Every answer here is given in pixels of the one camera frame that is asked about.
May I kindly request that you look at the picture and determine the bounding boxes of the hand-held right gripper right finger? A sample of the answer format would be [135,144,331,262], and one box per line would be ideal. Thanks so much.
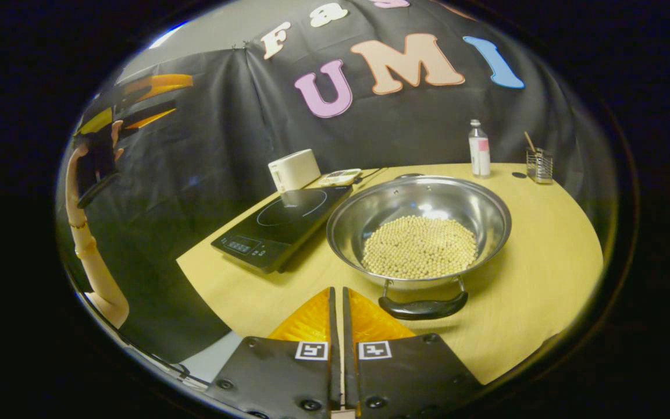
[343,286,483,417]

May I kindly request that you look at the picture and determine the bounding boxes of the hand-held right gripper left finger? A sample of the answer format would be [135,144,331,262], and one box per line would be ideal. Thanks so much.
[204,286,341,419]

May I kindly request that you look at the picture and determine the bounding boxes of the pile of pale soybeans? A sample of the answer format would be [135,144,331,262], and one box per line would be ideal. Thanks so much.
[362,215,479,280]

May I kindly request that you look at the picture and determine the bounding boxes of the black induction cooktop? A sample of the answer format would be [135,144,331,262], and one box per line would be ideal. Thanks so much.
[211,185,354,274]

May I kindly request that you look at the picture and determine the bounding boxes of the steel pot with black handles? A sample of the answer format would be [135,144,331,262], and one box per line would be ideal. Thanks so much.
[326,173,512,321]

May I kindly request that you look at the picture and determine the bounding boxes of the white toaster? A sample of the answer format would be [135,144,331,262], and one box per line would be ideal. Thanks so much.
[268,149,322,193]

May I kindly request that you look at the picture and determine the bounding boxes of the white divided tray of beans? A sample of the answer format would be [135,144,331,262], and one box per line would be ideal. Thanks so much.
[319,169,363,187]

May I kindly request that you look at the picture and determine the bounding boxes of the wire mesh holder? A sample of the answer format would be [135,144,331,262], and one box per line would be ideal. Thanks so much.
[526,147,554,184]

